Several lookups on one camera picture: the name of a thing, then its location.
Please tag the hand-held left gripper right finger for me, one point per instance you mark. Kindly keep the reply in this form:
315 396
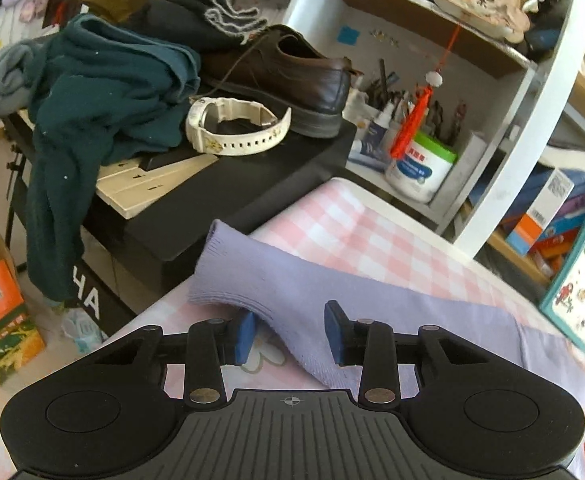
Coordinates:
333 332

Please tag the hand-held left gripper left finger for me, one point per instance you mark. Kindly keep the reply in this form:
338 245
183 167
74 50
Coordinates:
245 337

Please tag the lavender knit sweater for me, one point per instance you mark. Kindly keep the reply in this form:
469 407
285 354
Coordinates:
372 292

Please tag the pink checked cartoon blanket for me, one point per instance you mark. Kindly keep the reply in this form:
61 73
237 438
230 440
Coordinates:
372 225

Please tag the crumpled plastic bag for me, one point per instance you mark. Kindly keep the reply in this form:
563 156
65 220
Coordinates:
82 330

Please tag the large black box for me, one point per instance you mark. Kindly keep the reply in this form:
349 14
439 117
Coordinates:
272 170

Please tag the white jar green lid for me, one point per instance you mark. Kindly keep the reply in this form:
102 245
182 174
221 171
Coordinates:
417 175

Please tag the cream plastic board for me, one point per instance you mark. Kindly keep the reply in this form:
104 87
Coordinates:
142 185

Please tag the white wristwatch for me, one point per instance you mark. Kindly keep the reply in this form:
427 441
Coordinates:
237 147

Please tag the small white spray bottle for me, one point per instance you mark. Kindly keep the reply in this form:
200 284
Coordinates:
378 130

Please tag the red tassel ornament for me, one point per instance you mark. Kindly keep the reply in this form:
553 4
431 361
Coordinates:
407 130

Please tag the bundle of pens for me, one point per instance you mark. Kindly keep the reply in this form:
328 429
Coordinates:
442 120

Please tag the white and orange carton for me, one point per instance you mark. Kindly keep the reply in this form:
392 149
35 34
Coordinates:
540 210

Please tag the children's picture book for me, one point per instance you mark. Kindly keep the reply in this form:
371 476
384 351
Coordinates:
582 285

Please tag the brown leather shoe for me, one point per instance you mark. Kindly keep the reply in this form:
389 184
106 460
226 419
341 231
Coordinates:
297 80

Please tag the white shelf unit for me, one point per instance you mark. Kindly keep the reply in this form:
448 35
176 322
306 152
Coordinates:
537 160

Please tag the dark teal garment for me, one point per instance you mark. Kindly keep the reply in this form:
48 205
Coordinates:
97 100

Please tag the stack of blue books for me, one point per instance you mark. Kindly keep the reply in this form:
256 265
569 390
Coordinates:
580 195

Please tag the blue sticky note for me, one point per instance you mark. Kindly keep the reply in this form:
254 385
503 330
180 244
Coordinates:
348 35

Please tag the dark knitted fringed scarf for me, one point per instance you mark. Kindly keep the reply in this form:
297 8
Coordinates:
187 15

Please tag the grey garment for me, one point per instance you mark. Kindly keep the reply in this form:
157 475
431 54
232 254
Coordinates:
7 80

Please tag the olive cloth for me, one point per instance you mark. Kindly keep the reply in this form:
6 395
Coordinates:
117 5

